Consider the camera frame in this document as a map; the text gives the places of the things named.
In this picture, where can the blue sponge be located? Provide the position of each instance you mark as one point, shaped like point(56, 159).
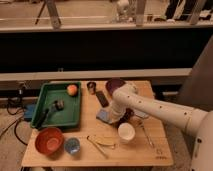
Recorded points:
point(103, 116)

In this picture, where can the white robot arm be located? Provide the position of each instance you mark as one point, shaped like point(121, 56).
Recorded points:
point(195, 122)

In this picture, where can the black remote control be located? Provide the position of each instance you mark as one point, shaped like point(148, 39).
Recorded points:
point(102, 99)

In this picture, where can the small metal cup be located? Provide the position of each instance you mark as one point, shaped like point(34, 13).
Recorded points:
point(91, 86)

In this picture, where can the orange peach fruit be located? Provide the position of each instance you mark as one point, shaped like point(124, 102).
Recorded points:
point(72, 89)

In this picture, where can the dark pinecone object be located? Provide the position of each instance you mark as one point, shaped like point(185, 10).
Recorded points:
point(128, 114)

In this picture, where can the green plastic tray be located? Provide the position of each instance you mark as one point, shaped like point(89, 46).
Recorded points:
point(69, 117)

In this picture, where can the white paper cup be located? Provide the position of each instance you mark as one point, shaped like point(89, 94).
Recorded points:
point(126, 132)

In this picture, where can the metal tongs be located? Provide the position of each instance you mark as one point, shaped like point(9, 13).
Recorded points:
point(100, 142)

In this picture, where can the clear blue glass cup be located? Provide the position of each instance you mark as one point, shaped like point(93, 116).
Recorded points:
point(72, 146)

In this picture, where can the orange red bowl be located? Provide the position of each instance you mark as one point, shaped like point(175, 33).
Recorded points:
point(49, 140)

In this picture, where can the blue box beside table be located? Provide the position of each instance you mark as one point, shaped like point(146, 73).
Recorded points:
point(29, 110)

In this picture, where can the black handled dish brush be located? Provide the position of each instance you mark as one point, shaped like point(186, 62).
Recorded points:
point(57, 105)

